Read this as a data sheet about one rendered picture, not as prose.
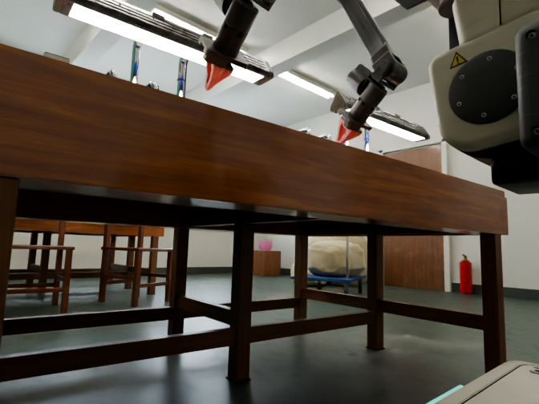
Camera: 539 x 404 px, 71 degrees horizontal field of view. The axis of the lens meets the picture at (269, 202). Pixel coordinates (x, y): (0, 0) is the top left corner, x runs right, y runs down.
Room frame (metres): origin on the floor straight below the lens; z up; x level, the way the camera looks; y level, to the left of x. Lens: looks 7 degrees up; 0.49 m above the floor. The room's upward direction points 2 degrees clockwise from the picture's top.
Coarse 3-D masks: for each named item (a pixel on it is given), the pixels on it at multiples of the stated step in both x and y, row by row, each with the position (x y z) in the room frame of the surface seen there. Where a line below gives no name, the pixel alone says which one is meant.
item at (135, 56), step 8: (160, 16) 0.95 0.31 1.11; (136, 48) 1.07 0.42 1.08; (136, 56) 1.07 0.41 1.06; (136, 64) 1.07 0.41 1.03; (184, 64) 1.17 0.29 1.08; (136, 72) 1.07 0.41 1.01; (184, 72) 1.17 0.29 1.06; (136, 80) 1.08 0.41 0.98; (184, 80) 1.17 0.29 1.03; (176, 88) 1.17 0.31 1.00; (184, 88) 1.18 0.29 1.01; (184, 96) 1.18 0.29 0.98
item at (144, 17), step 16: (64, 0) 0.80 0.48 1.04; (80, 0) 0.80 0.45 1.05; (96, 0) 0.83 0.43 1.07; (112, 0) 0.87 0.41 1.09; (112, 16) 0.85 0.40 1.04; (128, 16) 0.87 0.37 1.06; (144, 16) 0.91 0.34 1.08; (112, 32) 0.92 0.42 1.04; (160, 32) 0.92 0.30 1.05; (176, 32) 0.96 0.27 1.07; (192, 32) 1.01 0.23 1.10; (192, 48) 0.99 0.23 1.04; (256, 64) 1.12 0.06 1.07
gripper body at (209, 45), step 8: (224, 24) 0.72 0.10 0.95; (224, 32) 0.72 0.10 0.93; (232, 32) 0.72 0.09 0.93; (200, 40) 0.75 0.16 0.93; (208, 40) 0.76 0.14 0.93; (216, 40) 0.74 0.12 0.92; (224, 40) 0.73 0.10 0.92; (232, 40) 0.73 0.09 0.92; (240, 40) 0.73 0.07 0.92; (208, 48) 0.72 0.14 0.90; (216, 48) 0.75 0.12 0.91; (224, 48) 0.74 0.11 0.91; (232, 48) 0.74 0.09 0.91; (240, 48) 0.76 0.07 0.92; (224, 56) 0.75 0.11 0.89; (232, 56) 0.76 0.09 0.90; (240, 56) 0.79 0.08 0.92; (240, 64) 0.77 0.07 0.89; (248, 64) 0.78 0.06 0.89
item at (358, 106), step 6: (360, 102) 1.00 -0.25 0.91; (354, 108) 1.02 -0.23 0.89; (360, 108) 1.01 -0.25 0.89; (366, 108) 1.00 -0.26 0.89; (372, 108) 1.01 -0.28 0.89; (342, 114) 1.03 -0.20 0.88; (348, 114) 1.04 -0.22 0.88; (354, 114) 1.02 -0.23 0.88; (360, 114) 1.02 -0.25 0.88; (366, 114) 1.01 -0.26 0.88; (348, 120) 1.01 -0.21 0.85; (354, 120) 1.02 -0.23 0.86; (360, 120) 1.03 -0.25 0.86; (366, 120) 1.04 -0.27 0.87; (366, 126) 1.05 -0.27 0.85
